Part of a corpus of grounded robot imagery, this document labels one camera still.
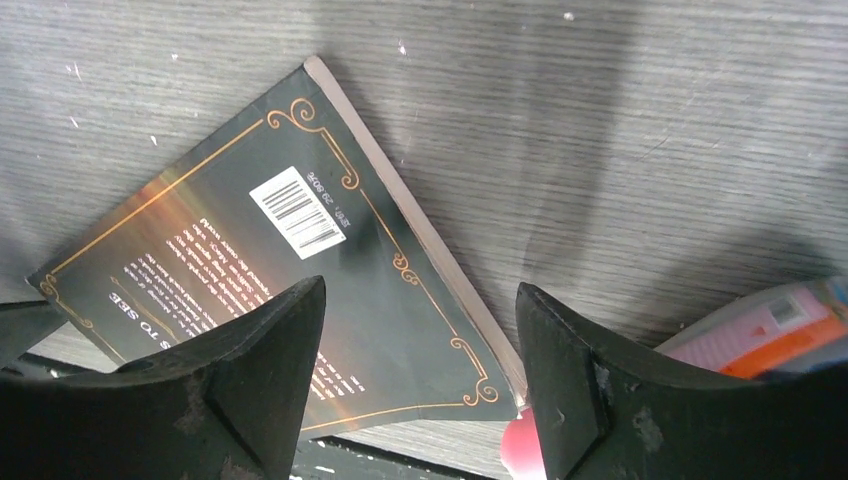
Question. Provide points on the dark brown hardcover book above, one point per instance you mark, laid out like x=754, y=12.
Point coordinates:
x=295, y=186

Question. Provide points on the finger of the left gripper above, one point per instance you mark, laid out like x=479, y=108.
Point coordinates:
x=24, y=325

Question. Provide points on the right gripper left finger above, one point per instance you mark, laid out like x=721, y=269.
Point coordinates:
x=227, y=404

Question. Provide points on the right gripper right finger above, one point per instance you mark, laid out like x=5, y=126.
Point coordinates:
x=607, y=407

